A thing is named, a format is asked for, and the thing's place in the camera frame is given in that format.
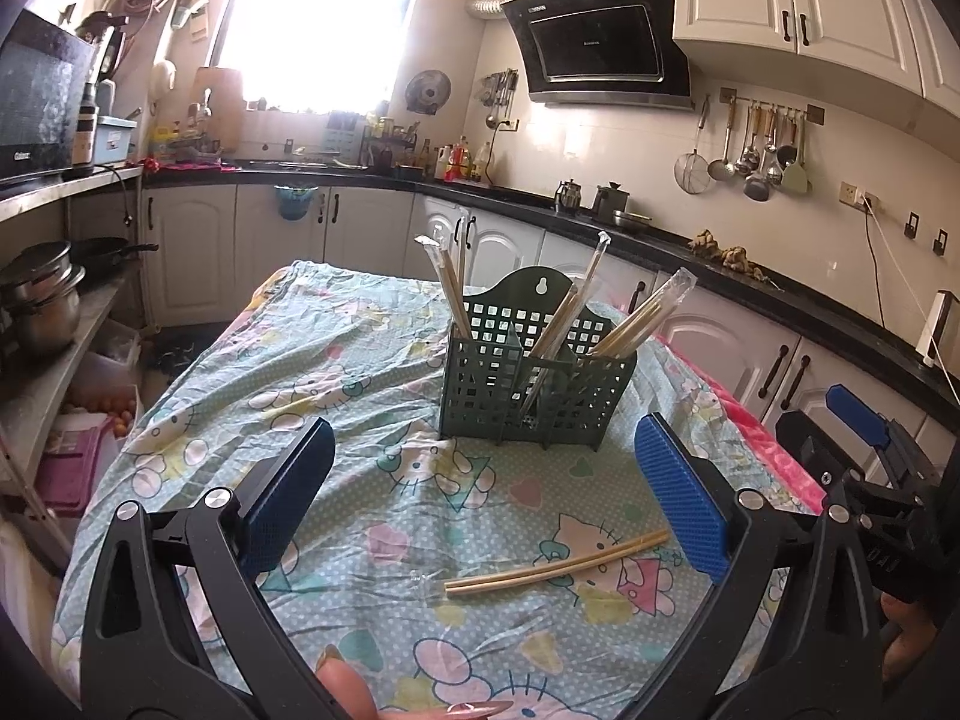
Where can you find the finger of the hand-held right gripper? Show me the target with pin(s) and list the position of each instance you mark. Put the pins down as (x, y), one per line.
(855, 416)
(814, 450)

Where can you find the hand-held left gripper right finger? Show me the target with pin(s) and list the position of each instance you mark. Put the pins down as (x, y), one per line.
(682, 495)

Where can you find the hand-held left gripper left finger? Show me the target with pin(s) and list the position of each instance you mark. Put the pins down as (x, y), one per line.
(289, 495)

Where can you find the green plastic utensil basket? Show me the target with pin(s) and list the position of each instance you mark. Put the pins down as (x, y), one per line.
(577, 412)

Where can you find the chopstick pair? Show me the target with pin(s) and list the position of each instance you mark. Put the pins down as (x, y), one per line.
(645, 315)
(450, 292)
(570, 307)
(555, 566)

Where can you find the person's right hand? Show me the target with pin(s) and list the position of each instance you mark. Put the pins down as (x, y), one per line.
(909, 637)

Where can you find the person's left hand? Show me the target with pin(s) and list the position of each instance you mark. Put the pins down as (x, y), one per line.
(345, 690)

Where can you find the cartoon printed bed sheet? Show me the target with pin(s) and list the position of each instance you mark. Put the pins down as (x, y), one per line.
(360, 360)

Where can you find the tray of eggs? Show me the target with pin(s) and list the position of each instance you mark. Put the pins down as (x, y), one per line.
(105, 409)

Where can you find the pink plastic crate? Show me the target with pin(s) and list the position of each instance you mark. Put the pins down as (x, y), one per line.
(67, 469)

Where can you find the green spatula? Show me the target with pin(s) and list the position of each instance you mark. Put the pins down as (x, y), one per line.
(796, 176)

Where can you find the black kitchen countertop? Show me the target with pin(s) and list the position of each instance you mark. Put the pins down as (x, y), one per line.
(675, 244)

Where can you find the dark ladle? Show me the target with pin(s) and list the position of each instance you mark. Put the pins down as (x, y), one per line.
(757, 186)

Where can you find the black spoon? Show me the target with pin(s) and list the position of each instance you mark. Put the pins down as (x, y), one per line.
(786, 154)

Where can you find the metal shelf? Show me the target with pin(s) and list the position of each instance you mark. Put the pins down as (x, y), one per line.
(37, 382)

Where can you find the steel spoon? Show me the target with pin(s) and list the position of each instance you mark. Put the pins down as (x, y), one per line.
(747, 159)

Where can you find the blue hanging bin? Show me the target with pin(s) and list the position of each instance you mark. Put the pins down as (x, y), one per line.
(292, 202)

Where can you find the black pot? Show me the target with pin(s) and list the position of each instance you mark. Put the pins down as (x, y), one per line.
(615, 202)

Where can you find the black frying pan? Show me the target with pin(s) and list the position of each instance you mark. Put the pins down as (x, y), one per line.
(101, 251)

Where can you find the stack of steel pots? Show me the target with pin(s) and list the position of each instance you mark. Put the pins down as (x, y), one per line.
(45, 300)

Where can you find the steel kettle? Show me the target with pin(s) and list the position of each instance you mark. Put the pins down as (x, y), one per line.
(568, 196)

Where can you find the red cloth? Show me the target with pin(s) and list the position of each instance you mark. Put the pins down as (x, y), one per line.
(184, 164)

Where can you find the black spice rack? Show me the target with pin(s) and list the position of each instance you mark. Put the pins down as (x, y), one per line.
(390, 146)

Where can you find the white knife rack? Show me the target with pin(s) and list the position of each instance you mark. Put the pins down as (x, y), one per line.
(341, 131)

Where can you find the red condiment bottles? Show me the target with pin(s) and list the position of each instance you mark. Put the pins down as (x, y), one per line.
(456, 163)

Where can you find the white bottle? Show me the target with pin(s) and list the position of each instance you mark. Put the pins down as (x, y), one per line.
(485, 163)

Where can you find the wooden cutting board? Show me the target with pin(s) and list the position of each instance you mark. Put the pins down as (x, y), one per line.
(219, 109)

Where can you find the blue plastic box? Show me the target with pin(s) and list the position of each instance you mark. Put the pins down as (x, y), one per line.
(114, 139)

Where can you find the dark bottle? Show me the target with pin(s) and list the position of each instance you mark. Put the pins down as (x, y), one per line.
(84, 131)

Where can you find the hanging kitchen tools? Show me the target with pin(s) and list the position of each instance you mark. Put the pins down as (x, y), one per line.
(499, 94)

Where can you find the black range hood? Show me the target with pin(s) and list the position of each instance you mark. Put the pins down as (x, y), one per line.
(600, 45)

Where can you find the black microwave oven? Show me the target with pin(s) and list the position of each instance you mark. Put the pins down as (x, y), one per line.
(41, 97)

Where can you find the blender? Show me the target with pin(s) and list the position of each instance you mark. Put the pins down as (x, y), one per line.
(109, 60)

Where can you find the kitchen window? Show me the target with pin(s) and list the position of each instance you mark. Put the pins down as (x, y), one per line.
(315, 22)

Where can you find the black wall hook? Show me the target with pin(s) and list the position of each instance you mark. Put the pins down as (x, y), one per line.
(941, 241)
(911, 225)

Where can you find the wall socket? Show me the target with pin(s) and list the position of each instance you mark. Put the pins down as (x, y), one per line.
(855, 196)

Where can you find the metal utensil rail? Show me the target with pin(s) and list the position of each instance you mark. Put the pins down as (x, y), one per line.
(772, 106)

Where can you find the white wall cabinets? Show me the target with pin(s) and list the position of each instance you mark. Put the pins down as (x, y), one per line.
(810, 0)

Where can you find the small wall fan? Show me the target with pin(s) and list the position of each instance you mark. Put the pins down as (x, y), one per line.
(428, 92)

